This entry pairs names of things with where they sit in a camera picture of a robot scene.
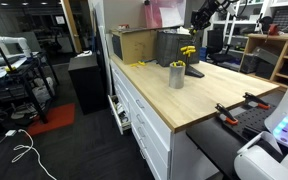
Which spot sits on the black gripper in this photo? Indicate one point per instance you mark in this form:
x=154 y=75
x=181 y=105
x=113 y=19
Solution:
x=201 y=17

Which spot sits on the black triangular tool stand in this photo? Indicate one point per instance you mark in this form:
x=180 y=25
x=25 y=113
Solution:
x=194 y=72

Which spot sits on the cylindrical metal tin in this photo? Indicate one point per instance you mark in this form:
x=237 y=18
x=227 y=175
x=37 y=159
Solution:
x=176 y=78

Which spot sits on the small red object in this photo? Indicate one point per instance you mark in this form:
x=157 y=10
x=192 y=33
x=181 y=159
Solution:
x=123 y=26

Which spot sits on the white cloth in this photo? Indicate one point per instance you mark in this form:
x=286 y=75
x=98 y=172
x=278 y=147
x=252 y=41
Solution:
x=184 y=31

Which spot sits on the black office chair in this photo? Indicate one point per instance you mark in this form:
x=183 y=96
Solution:
x=214 y=41

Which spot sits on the blue container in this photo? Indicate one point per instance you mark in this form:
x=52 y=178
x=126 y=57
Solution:
x=202 y=54

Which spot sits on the white paper sheet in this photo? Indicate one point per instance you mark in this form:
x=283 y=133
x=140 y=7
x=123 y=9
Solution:
x=170 y=16

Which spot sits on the grey fabric storage bin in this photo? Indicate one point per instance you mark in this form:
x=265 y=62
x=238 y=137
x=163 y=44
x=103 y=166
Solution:
x=169 y=46

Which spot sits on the white ladder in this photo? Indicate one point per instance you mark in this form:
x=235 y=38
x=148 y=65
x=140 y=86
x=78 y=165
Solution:
x=230 y=26

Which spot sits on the white shelving unit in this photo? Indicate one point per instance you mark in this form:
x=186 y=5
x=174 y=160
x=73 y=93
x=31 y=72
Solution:
x=250 y=22

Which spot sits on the brown cardboard box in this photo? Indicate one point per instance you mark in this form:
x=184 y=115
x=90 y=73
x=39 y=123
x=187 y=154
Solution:
x=137 y=46

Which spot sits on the black storage crate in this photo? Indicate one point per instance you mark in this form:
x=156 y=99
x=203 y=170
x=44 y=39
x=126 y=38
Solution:
x=249 y=63
x=264 y=70

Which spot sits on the grey storage box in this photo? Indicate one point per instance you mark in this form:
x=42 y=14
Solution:
x=265 y=55

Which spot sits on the red tool on shelf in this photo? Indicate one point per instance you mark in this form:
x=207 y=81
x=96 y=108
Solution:
x=273 y=30

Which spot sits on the wooden shelf unit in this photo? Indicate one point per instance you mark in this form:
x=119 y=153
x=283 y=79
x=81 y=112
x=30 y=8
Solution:
x=280 y=41

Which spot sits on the black leaning panel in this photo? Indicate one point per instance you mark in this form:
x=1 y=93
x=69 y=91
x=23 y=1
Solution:
x=100 y=50

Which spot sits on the black perforated mounting board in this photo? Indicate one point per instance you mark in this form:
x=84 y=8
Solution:
x=254 y=116

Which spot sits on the white drawer cabinet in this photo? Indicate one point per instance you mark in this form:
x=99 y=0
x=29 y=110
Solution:
x=154 y=133

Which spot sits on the small white item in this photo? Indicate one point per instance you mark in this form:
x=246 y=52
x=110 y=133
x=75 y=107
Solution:
x=84 y=53

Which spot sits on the open white drawer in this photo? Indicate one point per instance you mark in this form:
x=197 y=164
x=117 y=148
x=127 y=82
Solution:
x=117 y=115

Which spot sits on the white plastic bag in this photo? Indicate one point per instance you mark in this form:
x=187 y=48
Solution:
x=43 y=91

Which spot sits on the black work cart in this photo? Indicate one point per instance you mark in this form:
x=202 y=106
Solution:
x=34 y=66

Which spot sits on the red floor mat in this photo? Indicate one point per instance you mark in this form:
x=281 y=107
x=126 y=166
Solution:
x=55 y=118

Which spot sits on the white power adapter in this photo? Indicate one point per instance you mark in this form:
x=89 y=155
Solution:
x=11 y=133

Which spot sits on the black pedestal cabinet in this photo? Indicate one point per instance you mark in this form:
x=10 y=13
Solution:
x=87 y=83

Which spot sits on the wooden door frame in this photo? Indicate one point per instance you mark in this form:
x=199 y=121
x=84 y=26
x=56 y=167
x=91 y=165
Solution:
x=71 y=26

